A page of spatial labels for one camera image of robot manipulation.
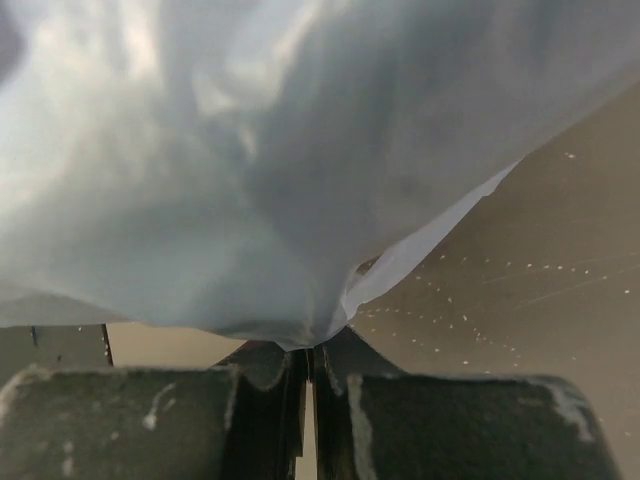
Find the light blue trash bag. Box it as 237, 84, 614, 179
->
1, 1, 639, 349

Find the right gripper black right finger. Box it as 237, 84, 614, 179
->
312, 328, 620, 480

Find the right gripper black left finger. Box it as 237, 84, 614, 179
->
1, 342, 306, 479

